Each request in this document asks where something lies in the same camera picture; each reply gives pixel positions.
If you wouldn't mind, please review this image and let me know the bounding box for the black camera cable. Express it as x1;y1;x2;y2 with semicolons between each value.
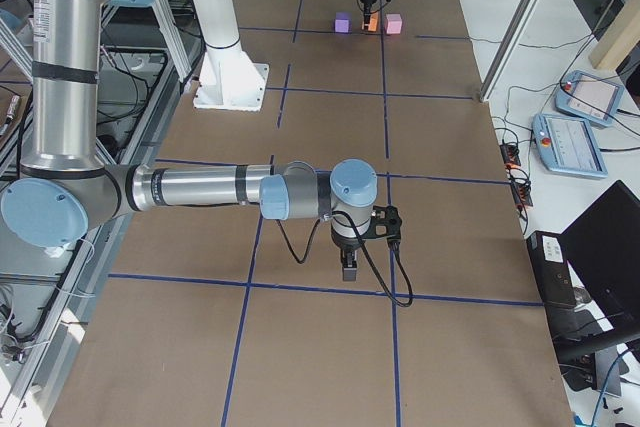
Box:
275;210;414;308

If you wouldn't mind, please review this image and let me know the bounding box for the white pedestal column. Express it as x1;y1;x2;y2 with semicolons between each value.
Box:
193;0;269;112

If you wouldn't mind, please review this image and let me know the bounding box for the pink block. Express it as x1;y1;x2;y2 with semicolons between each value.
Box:
384;13;403;35

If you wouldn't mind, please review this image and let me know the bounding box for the black computer box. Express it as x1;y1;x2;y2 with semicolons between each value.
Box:
526;231;576;309

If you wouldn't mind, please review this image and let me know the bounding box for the upper teach pendant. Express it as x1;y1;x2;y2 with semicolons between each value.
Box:
555;70;623;127

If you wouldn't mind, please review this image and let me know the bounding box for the brown paper table cover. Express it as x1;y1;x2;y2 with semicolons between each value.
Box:
49;0;572;426

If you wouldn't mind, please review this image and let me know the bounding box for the lower teach pendant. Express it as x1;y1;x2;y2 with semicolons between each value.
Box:
532;114;608;179

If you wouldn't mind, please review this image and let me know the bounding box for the blue tape line lengthwise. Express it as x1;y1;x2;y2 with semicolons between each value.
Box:
379;0;402;426

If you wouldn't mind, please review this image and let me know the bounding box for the wooden beam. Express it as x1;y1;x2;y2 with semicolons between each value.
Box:
589;0;639;70

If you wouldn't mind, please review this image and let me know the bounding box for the blue network cable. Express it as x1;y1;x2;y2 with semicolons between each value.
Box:
587;346;632;427

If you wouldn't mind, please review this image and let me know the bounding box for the aluminium frame post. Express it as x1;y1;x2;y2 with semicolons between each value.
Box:
479;0;540;102

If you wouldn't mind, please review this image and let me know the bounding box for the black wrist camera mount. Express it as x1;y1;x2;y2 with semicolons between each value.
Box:
362;205;402;245

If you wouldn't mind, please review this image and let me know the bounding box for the purple block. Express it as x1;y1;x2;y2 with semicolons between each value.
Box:
334;12;351;34

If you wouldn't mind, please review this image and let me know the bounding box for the teach pendant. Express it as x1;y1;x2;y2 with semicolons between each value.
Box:
532;114;608;179
555;70;623;127

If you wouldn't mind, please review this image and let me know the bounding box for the orange block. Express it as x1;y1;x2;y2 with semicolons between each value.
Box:
362;14;379;33

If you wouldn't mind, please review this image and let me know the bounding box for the black monitor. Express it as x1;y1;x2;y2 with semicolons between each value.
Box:
556;180;639;362

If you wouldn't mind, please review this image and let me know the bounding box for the orange black power strip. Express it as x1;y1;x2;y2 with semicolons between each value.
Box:
500;142;533;211

